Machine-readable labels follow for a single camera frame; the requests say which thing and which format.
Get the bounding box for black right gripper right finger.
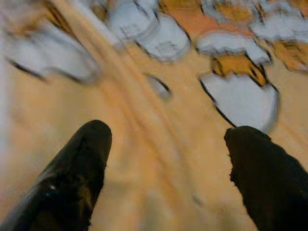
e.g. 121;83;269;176
223;125;308;231

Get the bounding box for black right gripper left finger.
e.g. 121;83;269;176
0;119;113;231

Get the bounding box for yellow cartoon egg blanket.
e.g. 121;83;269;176
0;0;308;231

